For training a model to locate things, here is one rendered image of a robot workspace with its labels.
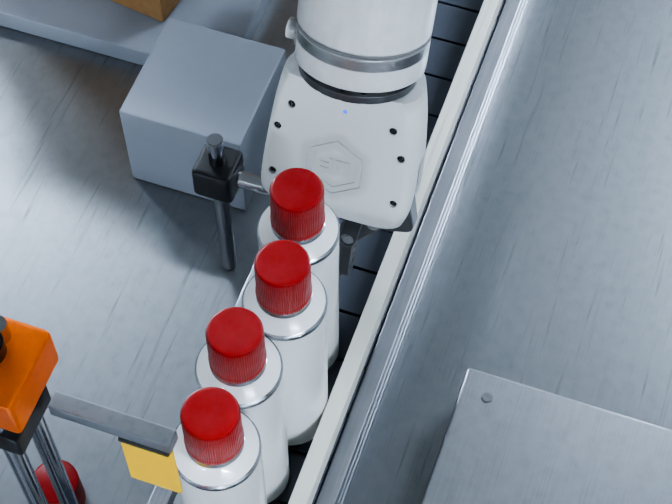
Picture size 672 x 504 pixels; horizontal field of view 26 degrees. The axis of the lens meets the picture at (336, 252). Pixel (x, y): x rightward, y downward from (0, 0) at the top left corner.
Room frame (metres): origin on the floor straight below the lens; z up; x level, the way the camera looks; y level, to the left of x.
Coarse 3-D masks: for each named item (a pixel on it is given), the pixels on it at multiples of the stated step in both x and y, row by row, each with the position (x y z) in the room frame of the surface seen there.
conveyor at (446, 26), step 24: (456, 0) 0.82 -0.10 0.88; (480, 0) 0.82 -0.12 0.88; (504, 0) 0.82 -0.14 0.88; (456, 24) 0.79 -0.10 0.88; (432, 48) 0.77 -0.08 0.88; (456, 48) 0.77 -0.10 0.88; (432, 72) 0.74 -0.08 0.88; (432, 96) 0.72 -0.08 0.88; (432, 120) 0.70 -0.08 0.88; (432, 192) 0.65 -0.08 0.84; (360, 240) 0.58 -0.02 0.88; (384, 240) 0.58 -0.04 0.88; (360, 264) 0.56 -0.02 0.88; (360, 288) 0.54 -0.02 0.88; (360, 312) 0.52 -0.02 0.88; (384, 312) 0.52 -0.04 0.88
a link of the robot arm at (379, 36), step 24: (312, 0) 0.58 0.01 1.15; (336, 0) 0.57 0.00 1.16; (360, 0) 0.57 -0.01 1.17; (384, 0) 0.56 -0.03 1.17; (408, 0) 0.57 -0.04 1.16; (432, 0) 0.58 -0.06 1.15; (312, 24) 0.57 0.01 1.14; (336, 24) 0.56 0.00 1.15; (360, 24) 0.56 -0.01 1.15; (384, 24) 0.56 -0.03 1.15; (408, 24) 0.56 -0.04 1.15; (432, 24) 0.58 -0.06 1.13; (336, 48) 0.56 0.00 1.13; (360, 48) 0.55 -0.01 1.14; (384, 48) 0.56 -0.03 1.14; (408, 48) 0.56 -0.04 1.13
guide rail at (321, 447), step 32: (480, 32) 0.76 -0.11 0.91; (448, 96) 0.69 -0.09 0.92; (448, 128) 0.66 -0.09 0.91; (416, 224) 0.58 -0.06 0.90; (384, 256) 0.55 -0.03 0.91; (384, 288) 0.52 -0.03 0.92; (352, 352) 0.47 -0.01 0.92; (352, 384) 0.45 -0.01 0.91; (320, 448) 0.40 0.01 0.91; (320, 480) 0.38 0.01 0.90
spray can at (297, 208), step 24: (288, 192) 0.49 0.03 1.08; (312, 192) 0.49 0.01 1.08; (264, 216) 0.50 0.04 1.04; (288, 216) 0.47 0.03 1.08; (312, 216) 0.48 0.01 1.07; (336, 216) 0.50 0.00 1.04; (264, 240) 0.48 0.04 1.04; (312, 240) 0.48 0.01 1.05; (336, 240) 0.48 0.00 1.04; (312, 264) 0.47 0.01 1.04; (336, 264) 0.48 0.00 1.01; (336, 288) 0.48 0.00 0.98; (336, 312) 0.48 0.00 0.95; (336, 336) 0.48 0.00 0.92; (336, 360) 0.48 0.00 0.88
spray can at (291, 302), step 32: (256, 256) 0.44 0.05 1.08; (288, 256) 0.44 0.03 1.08; (256, 288) 0.43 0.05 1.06; (288, 288) 0.42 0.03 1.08; (320, 288) 0.45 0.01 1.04; (288, 320) 0.42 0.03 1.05; (320, 320) 0.43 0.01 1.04; (288, 352) 0.41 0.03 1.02; (320, 352) 0.42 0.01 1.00; (288, 384) 0.41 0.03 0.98; (320, 384) 0.42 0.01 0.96; (288, 416) 0.41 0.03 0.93; (320, 416) 0.42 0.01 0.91
